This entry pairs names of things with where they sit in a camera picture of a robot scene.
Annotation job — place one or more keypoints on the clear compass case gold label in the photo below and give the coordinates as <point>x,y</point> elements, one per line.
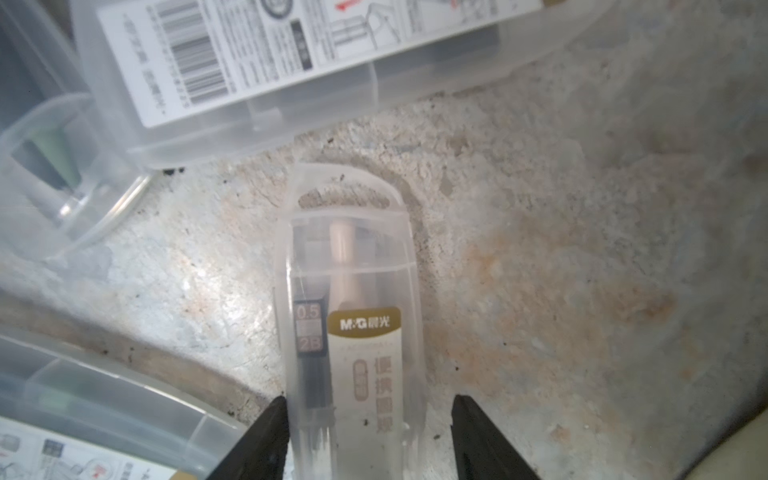
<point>348,312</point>

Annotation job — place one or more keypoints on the clear compass case wide label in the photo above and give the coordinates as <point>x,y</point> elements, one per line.
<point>180,82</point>

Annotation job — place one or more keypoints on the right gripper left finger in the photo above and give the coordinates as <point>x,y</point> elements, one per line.
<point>262,451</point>

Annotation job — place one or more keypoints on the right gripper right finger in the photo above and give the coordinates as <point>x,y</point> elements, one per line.
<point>481,450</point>

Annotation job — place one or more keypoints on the clear case red white label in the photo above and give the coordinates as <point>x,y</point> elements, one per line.
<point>70,414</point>

